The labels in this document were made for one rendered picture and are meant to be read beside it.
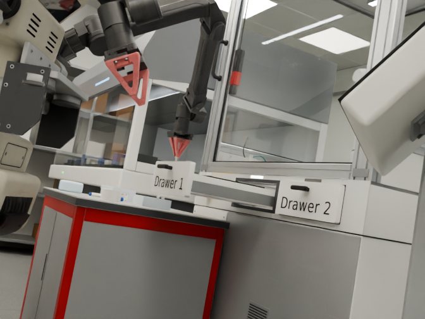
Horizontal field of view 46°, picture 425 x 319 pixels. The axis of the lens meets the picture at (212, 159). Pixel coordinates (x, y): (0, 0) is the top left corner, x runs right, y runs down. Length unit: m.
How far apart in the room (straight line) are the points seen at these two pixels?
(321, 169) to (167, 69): 1.24
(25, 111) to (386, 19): 0.99
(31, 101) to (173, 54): 1.49
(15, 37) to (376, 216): 1.01
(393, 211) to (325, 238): 0.20
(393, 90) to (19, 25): 0.88
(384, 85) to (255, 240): 1.21
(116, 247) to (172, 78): 1.10
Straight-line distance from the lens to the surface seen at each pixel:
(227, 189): 1.62
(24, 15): 1.27
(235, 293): 1.86
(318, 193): 1.52
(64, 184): 2.12
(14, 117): 1.20
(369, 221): 1.41
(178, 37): 2.63
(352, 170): 1.46
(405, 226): 1.51
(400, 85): 0.64
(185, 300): 1.89
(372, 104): 0.63
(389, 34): 1.51
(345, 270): 1.43
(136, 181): 2.48
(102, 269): 1.75
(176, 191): 1.60
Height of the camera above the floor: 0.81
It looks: 5 degrees up
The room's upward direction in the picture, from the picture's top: 10 degrees clockwise
